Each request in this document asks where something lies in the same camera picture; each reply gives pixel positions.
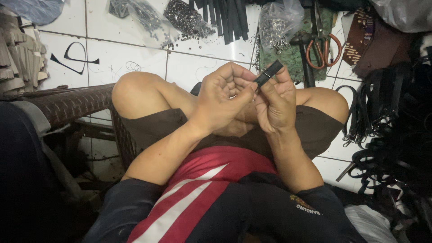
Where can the person's right hand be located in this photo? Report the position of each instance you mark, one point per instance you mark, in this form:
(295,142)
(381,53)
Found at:
(278,108)

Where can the person's left hand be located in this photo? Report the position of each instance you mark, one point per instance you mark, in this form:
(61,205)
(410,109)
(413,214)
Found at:
(216,104)

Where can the person's brown shorts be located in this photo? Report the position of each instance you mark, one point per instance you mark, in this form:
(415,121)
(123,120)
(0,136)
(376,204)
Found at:
(314,131)

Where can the person's right leg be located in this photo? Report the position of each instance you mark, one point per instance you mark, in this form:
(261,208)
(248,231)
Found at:
(324,99)

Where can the person's leg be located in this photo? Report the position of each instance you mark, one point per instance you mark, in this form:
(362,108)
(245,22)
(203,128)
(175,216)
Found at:
(145,96)
(324,99)

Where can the green work mat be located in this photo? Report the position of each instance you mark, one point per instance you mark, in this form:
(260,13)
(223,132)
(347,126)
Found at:
(292,62)

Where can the black hammer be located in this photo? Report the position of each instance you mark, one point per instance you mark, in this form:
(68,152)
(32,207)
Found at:
(305,64)

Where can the person's left leg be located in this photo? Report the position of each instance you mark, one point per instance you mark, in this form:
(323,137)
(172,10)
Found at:
(145,96)

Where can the clear bag of metal clasps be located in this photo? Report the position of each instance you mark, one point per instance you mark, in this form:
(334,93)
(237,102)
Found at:
(278,22)

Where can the pile of dark metal rivets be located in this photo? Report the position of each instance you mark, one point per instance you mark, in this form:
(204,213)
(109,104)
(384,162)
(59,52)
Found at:
(187,18)

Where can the grey metal rod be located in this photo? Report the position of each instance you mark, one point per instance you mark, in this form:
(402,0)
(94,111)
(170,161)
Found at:
(345,172)

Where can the person's red striped shirt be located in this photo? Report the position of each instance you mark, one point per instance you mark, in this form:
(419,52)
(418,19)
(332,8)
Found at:
(219,202)

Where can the clear bag of small rivets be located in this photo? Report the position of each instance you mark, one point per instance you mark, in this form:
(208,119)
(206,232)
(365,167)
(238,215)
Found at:
(145,17)

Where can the brown embroidered bag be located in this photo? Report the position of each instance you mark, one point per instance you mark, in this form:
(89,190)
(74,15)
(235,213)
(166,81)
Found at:
(374,44)

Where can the brown woven stool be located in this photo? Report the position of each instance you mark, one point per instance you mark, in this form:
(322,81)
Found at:
(77,104)

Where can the white plastic bag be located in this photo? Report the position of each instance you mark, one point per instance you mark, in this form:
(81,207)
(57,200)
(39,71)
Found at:
(368,222)

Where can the large clear plastic bag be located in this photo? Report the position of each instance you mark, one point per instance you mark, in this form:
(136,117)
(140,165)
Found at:
(405,13)

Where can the blue plastic bag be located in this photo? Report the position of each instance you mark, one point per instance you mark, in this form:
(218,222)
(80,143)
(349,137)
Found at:
(33,10)

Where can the dark cloth heap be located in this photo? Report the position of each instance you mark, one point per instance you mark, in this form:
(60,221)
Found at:
(20,168)

